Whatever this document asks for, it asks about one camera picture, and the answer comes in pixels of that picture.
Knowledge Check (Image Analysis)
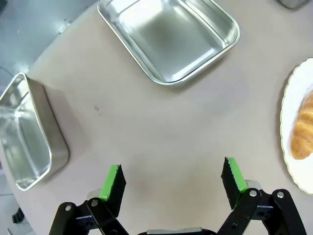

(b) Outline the steel rectangular container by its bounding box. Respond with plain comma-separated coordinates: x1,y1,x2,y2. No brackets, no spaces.
97,0,241,86
277,0,309,10

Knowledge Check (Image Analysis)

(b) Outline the white scalloped plate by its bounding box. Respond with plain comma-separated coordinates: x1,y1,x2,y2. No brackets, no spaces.
280,57,313,196

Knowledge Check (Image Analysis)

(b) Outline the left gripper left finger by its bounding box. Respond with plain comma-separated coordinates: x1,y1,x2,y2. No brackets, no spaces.
48,163,128,235

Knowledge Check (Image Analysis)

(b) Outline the shallow wide steel container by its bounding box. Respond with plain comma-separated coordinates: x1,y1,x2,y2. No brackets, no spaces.
0,72,71,192

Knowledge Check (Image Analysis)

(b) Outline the golden croissant bread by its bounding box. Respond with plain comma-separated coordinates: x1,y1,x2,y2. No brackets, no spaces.
290,91,313,161

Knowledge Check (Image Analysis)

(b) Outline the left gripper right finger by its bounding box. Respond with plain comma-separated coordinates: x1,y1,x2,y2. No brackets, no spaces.
216,156,308,235

